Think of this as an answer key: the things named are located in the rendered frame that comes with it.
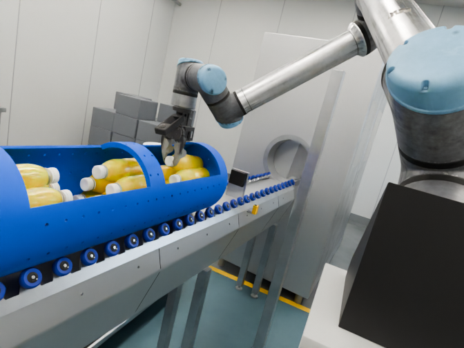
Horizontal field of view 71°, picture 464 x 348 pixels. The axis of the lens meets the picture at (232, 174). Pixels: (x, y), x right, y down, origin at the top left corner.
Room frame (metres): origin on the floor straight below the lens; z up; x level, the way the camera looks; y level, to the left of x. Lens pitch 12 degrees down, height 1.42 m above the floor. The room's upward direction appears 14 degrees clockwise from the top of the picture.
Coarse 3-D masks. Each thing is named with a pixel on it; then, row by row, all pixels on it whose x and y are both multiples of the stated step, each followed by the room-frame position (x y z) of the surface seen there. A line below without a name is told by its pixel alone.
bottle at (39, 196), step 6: (42, 186) 0.69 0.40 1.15; (30, 192) 0.64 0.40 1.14; (36, 192) 0.65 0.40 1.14; (42, 192) 0.66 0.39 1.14; (48, 192) 0.67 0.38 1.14; (54, 192) 0.69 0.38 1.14; (60, 192) 0.72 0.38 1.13; (30, 198) 0.63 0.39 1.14; (36, 198) 0.64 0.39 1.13; (42, 198) 0.65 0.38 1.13; (48, 198) 0.66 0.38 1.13; (54, 198) 0.68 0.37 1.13; (60, 198) 0.70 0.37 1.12; (30, 204) 0.63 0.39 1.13; (36, 204) 0.64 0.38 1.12; (42, 204) 0.65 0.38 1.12
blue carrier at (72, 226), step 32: (0, 160) 0.58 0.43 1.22; (32, 160) 0.82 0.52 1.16; (64, 160) 0.91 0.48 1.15; (96, 160) 1.02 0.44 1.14; (160, 160) 1.32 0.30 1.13; (0, 192) 0.54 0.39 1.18; (128, 192) 0.80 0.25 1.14; (160, 192) 0.92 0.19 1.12; (192, 192) 1.07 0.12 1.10; (0, 224) 0.52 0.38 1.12; (32, 224) 0.57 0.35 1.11; (64, 224) 0.64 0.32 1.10; (96, 224) 0.71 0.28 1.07; (128, 224) 0.82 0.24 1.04; (0, 256) 0.53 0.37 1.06; (32, 256) 0.59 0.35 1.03
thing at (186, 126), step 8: (176, 112) 1.19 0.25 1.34; (184, 112) 1.16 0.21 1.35; (192, 112) 1.22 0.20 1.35; (184, 120) 1.19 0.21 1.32; (192, 120) 1.23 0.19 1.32; (176, 128) 1.16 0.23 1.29; (184, 128) 1.17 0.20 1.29; (192, 128) 1.21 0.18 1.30; (168, 136) 1.17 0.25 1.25; (176, 136) 1.16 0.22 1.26; (192, 136) 1.22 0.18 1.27
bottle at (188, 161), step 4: (188, 156) 1.26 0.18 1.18; (192, 156) 1.28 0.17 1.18; (196, 156) 1.32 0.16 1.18; (180, 160) 1.20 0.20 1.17; (184, 160) 1.21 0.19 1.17; (188, 160) 1.23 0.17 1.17; (192, 160) 1.26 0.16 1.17; (196, 160) 1.29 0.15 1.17; (200, 160) 1.32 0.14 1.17; (180, 164) 1.19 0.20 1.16; (184, 164) 1.21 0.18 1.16; (188, 164) 1.23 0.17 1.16; (192, 164) 1.25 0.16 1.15; (196, 164) 1.28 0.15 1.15; (200, 164) 1.31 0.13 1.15; (176, 168) 1.20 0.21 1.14; (180, 168) 1.20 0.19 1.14; (184, 168) 1.22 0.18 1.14
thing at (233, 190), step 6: (234, 168) 1.75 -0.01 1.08; (234, 174) 1.73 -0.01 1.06; (240, 174) 1.71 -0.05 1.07; (246, 174) 1.72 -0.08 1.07; (234, 180) 1.73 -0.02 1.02; (240, 180) 1.71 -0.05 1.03; (246, 180) 1.72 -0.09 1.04; (228, 186) 1.75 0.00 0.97; (234, 186) 1.74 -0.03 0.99; (240, 186) 1.71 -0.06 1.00; (228, 192) 1.75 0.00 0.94; (234, 192) 1.74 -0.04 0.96; (240, 192) 1.72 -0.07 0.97
